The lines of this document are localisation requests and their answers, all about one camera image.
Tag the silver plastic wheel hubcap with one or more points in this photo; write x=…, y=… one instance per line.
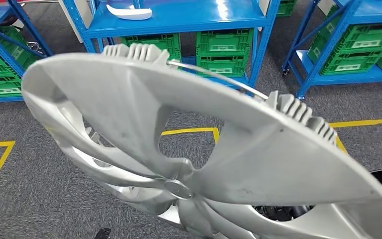
x=112, y=99

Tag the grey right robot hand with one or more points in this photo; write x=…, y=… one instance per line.
x=283, y=212

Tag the white mirror cover part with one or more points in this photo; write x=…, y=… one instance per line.
x=128, y=14

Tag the white table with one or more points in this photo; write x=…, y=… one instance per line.
x=75, y=19

